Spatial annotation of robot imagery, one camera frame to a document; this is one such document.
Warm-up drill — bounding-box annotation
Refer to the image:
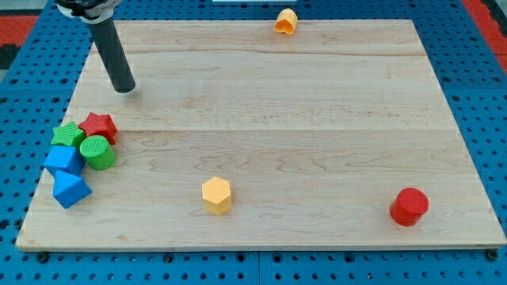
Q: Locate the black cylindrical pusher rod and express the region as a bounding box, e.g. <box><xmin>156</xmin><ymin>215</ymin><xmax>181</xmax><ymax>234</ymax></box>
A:
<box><xmin>88</xmin><ymin>18</ymin><xmax>135</xmax><ymax>93</ymax></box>

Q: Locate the red cylinder block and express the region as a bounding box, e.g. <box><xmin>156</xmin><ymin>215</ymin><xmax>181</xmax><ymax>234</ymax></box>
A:
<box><xmin>390</xmin><ymin>188</ymin><xmax>429</xmax><ymax>226</ymax></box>

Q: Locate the blue triangle block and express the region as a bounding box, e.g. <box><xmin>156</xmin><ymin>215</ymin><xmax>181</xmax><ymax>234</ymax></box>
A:
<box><xmin>52</xmin><ymin>170</ymin><xmax>92</xmax><ymax>209</ymax></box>

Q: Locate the yellow hexagon block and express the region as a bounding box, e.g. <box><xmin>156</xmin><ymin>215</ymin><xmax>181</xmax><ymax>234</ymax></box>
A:
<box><xmin>201</xmin><ymin>177</ymin><xmax>232</xmax><ymax>215</ymax></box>

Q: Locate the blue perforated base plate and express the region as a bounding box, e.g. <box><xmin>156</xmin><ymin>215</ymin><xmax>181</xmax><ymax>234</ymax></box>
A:
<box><xmin>1</xmin><ymin>1</ymin><xmax>506</xmax><ymax>284</ymax></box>

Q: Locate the blue cube block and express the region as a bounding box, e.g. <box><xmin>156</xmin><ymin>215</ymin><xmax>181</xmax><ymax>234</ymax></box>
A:
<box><xmin>43</xmin><ymin>146</ymin><xmax>85</xmax><ymax>176</ymax></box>

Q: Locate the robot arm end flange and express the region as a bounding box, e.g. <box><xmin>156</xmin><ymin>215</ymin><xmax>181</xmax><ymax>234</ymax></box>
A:
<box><xmin>55</xmin><ymin>0</ymin><xmax>122</xmax><ymax>20</ymax></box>

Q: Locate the green star block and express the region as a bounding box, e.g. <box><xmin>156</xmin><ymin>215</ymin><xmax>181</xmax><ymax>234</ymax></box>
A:
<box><xmin>51</xmin><ymin>121</ymin><xmax>86</xmax><ymax>148</ymax></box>

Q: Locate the wooden board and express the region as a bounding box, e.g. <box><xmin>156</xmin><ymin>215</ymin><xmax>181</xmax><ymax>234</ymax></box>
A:
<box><xmin>17</xmin><ymin>20</ymin><xmax>506</xmax><ymax>252</ymax></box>

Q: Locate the red star block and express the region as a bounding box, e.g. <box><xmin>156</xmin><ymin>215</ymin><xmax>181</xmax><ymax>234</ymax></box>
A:
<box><xmin>78</xmin><ymin>112</ymin><xmax>117</xmax><ymax>145</ymax></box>

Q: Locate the green cylinder block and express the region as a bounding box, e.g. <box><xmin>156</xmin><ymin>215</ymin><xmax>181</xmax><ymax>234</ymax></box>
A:
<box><xmin>79</xmin><ymin>135</ymin><xmax>116</xmax><ymax>171</ymax></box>

